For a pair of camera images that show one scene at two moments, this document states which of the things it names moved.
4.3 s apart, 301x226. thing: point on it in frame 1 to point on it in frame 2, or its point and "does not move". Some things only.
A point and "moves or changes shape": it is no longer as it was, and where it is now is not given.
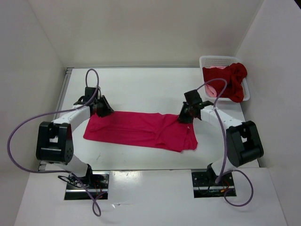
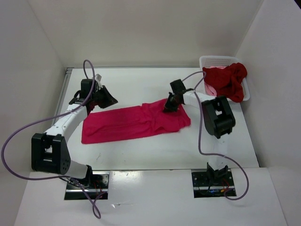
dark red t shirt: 234,74 does not move
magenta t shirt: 150,130 moves or changes shape
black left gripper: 106,111 to 108,97
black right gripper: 182,117 to 168,107
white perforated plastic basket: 208,61 does not move
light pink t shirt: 209,90 does not move
